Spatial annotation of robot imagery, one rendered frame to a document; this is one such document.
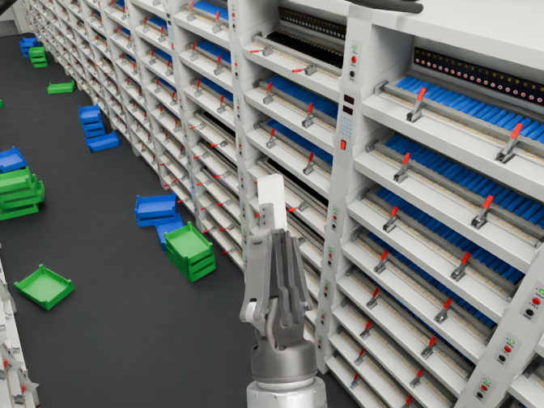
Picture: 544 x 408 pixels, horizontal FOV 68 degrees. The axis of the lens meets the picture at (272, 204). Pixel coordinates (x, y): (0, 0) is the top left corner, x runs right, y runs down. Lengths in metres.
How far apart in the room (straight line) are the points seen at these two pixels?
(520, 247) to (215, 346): 1.75
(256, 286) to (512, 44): 0.77
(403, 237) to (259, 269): 1.00
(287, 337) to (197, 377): 1.91
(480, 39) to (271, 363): 0.83
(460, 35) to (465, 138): 0.25
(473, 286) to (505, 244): 0.20
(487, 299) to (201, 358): 1.60
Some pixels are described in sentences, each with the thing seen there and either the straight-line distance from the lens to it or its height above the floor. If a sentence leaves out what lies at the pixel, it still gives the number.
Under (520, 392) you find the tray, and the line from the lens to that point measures 1.43.
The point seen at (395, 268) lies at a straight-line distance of 1.58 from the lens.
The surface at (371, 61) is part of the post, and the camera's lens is 1.29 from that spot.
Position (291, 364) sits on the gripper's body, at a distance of 0.46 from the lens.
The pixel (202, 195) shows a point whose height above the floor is 0.34.
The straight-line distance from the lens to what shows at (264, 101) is 1.78.
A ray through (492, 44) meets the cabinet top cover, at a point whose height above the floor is 1.79.
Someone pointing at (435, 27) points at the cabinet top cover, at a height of 1.79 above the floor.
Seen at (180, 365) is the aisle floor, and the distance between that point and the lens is 2.44.
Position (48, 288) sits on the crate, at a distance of 3.07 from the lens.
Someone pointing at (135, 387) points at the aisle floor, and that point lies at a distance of 2.43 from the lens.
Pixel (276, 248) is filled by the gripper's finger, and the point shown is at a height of 1.71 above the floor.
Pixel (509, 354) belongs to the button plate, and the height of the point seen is 1.04.
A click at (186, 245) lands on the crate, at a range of 2.81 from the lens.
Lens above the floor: 2.04
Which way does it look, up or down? 37 degrees down
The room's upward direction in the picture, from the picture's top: straight up
